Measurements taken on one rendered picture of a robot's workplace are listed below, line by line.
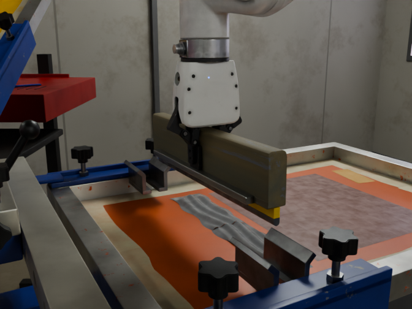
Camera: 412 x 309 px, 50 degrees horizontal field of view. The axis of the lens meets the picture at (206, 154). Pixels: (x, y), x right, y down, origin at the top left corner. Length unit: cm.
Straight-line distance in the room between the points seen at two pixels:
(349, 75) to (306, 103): 54
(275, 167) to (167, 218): 33
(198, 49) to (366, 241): 41
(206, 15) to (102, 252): 37
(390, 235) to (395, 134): 395
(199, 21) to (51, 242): 36
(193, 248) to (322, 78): 375
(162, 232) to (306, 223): 26
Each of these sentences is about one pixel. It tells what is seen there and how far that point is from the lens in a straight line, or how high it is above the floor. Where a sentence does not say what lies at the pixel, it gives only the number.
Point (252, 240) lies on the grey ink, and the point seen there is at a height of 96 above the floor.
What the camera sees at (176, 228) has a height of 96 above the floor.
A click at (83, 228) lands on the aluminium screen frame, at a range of 73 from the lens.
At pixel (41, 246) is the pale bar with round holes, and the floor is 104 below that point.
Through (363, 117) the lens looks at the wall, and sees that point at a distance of 480.
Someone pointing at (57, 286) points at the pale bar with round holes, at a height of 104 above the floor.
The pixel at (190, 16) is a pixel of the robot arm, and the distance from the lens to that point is 67.
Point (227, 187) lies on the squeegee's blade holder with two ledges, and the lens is 63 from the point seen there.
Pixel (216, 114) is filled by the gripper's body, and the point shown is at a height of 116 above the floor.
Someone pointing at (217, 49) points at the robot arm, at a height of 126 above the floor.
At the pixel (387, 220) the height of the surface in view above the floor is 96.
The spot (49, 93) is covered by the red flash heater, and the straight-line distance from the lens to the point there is 155.
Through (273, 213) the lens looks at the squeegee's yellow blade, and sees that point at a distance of 59.
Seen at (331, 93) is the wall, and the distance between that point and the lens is 448.
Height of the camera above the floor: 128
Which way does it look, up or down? 15 degrees down
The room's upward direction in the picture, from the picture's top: straight up
